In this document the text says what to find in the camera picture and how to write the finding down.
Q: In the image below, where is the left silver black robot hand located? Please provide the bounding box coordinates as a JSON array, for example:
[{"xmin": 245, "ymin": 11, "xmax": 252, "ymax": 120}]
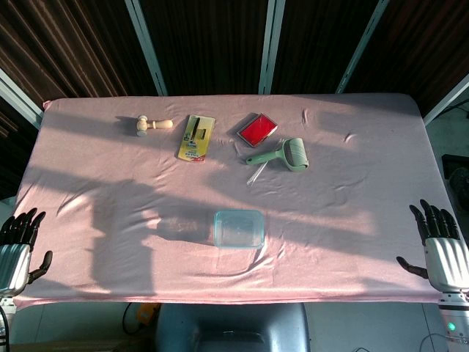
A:
[{"xmin": 0, "ymin": 208, "xmax": 53, "ymax": 298}]

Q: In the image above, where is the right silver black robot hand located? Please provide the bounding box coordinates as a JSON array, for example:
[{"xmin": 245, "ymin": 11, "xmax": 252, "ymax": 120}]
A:
[{"xmin": 396, "ymin": 199, "xmax": 469, "ymax": 294}]

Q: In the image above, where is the blue rimmed clear lid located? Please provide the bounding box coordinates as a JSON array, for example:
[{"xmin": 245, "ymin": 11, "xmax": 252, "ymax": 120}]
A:
[{"xmin": 213, "ymin": 210, "xmax": 265, "ymax": 250}]

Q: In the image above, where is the pink tablecloth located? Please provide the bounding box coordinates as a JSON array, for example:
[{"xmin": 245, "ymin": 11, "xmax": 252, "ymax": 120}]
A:
[{"xmin": 12, "ymin": 93, "xmax": 450, "ymax": 305}]

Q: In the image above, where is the yellow object under table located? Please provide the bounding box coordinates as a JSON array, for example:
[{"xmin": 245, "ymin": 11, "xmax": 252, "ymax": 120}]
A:
[{"xmin": 136, "ymin": 304, "xmax": 155, "ymax": 326}]

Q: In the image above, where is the green lint roller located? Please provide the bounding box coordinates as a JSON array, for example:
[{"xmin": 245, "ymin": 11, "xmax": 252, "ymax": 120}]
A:
[{"xmin": 245, "ymin": 137, "xmax": 310, "ymax": 173}]

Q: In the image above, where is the small wooden mallet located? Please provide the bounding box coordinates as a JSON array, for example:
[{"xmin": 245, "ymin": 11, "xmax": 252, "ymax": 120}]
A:
[{"xmin": 136, "ymin": 114, "xmax": 174, "ymax": 139}]

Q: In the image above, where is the clear plastic tube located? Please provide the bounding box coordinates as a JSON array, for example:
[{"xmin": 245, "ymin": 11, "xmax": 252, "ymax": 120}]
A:
[{"xmin": 246, "ymin": 162, "xmax": 268, "ymax": 188}]

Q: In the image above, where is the razor in yellow blister pack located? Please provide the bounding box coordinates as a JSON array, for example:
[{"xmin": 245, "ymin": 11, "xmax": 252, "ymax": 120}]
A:
[{"xmin": 177, "ymin": 114, "xmax": 216, "ymax": 164}]

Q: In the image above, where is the brown pleated curtain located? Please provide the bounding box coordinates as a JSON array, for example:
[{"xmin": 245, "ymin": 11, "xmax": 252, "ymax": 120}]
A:
[
  {"xmin": 0, "ymin": 0, "xmax": 157, "ymax": 109},
  {"xmin": 346, "ymin": 0, "xmax": 469, "ymax": 114},
  {"xmin": 141, "ymin": 0, "xmax": 270, "ymax": 97},
  {"xmin": 273, "ymin": 0, "xmax": 380, "ymax": 95}
]

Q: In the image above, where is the grey robot torso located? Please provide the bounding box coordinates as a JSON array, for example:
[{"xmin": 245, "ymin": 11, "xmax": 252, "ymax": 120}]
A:
[{"xmin": 153, "ymin": 303, "xmax": 311, "ymax": 352}]

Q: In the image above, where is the red ink pad case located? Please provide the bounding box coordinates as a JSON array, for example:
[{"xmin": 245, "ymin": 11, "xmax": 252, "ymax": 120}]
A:
[{"xmin": 236, "ymin": 113, "xmax": 278, "ymax": 148}]

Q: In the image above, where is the black floor cable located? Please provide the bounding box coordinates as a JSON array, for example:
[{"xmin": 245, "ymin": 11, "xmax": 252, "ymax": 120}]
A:
[{"xmin": 122, "ymin": 303, "xmax": 142, "ymax": 335}]

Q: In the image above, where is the grey metal window post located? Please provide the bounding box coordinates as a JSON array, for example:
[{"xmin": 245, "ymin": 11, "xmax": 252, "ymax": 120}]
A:
[
  {"xmin": 335, "ymin": 0, "xmax": 390, "ymax": 95},
  {"xmin": 124, "ymin": 0, "xmax": 169, "ymax": 97},
  {"xmin": 258, "ymin": 0, "xmax": 287, "ymax": 95},
  {"xmin": 0, "ymin": 67, "xmax": 43, "ymax": 129},
  {"xmin": 423, "ymin": 73, "xmax": 469, "ymax": 125}
]

